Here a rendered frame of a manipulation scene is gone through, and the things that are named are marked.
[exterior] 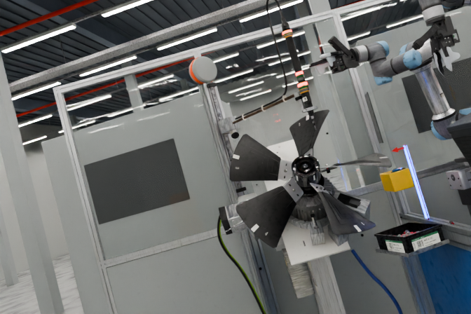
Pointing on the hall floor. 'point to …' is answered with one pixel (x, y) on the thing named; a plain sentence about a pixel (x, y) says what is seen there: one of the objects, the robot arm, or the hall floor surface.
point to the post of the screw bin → (413, 285)
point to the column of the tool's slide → (254, 248)
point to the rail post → (424, 284)
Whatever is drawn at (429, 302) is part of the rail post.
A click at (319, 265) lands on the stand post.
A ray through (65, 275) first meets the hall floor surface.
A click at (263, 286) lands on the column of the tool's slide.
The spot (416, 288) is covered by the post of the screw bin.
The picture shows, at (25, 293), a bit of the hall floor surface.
